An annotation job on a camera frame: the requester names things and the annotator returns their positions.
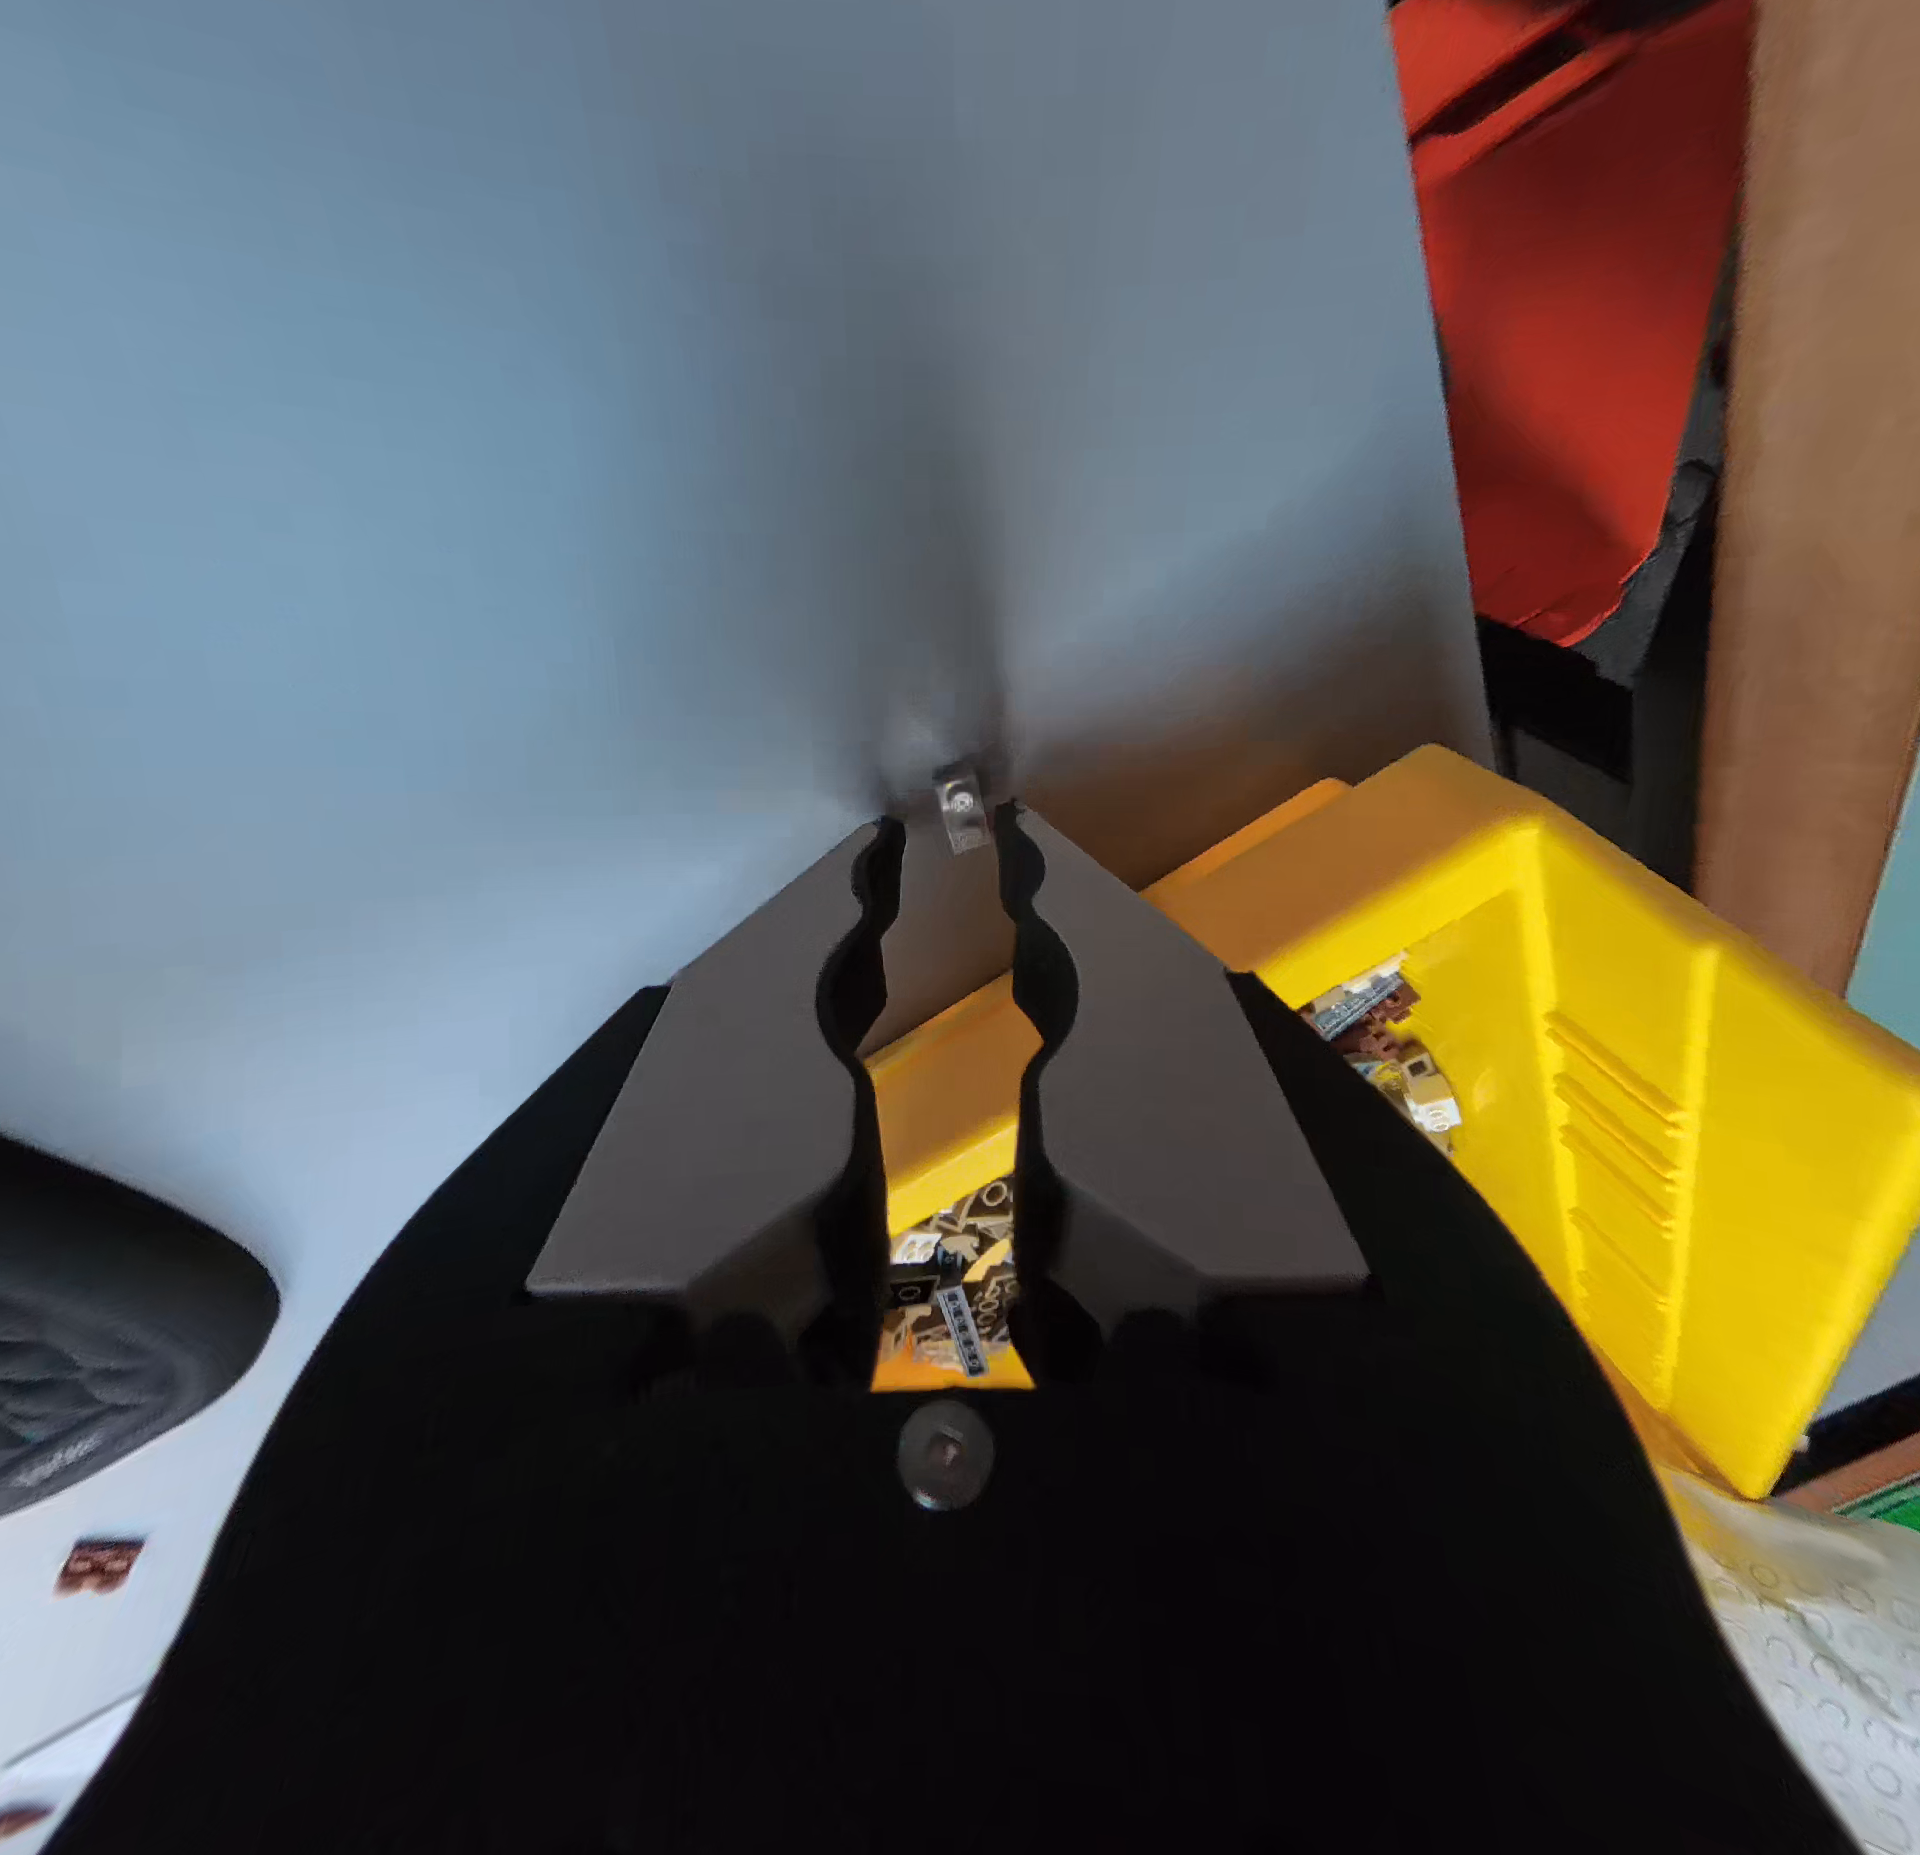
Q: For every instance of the pile of toy bricks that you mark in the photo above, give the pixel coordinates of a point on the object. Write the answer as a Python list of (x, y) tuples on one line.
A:
[(954, 1270)]

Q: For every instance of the large white paper bag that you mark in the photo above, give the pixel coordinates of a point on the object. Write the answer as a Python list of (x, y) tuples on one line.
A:
[(1831, 1661)]

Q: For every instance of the yellow plastic bin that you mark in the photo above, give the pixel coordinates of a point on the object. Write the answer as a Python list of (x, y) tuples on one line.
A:
[(1620, 986)]

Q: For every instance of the black cushioned wrist pad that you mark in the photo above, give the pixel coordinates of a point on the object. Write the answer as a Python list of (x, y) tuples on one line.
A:
[(91, 1331)]

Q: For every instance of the small clear brick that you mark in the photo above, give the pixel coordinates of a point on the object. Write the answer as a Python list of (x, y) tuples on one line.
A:
[(959, 813)]

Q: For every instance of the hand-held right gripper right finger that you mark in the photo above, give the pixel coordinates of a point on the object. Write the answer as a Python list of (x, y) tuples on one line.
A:
[(1186, 1135)]

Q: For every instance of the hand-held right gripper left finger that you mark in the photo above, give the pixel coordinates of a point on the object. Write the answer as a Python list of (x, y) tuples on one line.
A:
[(706, 1135)]

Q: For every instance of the grey desk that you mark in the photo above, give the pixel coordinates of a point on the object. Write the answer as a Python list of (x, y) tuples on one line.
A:
[(599, 386)]

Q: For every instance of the small reddish brown plate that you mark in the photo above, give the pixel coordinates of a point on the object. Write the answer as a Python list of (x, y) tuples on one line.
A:
[(99, 1564)]

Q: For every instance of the red plastic container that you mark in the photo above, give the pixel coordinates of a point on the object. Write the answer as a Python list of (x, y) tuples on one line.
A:
[(1561, 311)]

